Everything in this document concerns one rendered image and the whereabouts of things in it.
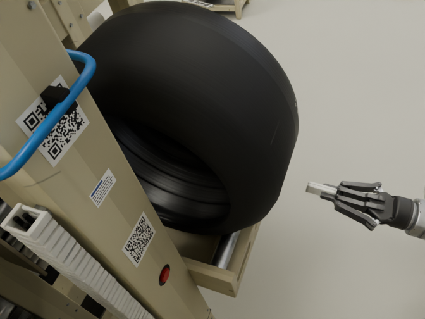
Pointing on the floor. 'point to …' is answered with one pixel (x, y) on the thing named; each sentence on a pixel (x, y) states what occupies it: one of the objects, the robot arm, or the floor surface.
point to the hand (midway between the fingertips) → (320, 190)
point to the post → (83, 171)
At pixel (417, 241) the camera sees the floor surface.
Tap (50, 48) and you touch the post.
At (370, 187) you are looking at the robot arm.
